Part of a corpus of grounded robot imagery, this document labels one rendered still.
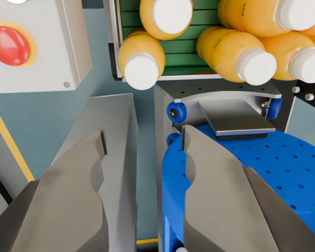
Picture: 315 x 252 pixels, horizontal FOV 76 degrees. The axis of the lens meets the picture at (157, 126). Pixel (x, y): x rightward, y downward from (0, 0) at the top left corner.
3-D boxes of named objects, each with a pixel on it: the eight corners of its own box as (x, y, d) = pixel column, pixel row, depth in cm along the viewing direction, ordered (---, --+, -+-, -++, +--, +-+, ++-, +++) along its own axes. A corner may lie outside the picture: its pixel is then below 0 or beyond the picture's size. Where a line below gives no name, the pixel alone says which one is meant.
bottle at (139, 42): (151, 20, 38) (158, 29, 22) (164, 56, 41) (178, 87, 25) (117, 35, 39) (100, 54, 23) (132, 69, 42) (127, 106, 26)
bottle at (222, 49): (235, 37, 41) (297, 57, 25) (213, 68, 43) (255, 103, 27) (208, 16, 38) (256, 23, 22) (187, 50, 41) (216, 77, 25)
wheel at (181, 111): (180, 128, 40) (187, 124, 41) (181, 107, 37) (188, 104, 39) (164, 120, 43) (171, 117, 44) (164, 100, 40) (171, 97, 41)
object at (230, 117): (197, 110, 45) (214, 143, 34) (198, 100, 43) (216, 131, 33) (241, 108, 45) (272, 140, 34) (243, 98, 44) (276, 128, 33)
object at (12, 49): (2, 64, 21) (-5, 67, 20) (-14, 25, 19) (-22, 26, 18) (37, 63, 21) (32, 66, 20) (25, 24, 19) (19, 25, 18)
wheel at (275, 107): (264, 120, 42) (275, 123, 41) (270, 100, 39) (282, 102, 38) (268, 112, 45) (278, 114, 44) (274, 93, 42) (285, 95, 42)
